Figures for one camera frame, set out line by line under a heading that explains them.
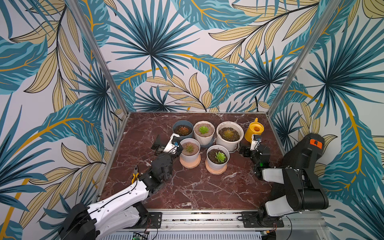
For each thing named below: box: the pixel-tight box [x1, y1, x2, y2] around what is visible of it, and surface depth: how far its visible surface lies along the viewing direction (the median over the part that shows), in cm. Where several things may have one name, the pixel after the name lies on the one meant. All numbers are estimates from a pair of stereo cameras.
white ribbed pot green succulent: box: [193, 120, 216, 147], surface depth 97 cm
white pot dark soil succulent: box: [205, 144, 230, 175], surface depth 89 cm
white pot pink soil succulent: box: [179, 137, 201, 169], surface depth 92 cm
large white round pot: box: [216, 121, 244, 152], surface depth 96 cm
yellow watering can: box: [244, 117, 265, 144], surface depth 99 cm
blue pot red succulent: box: [172, 120, 194, 141], surface depth 99 cm
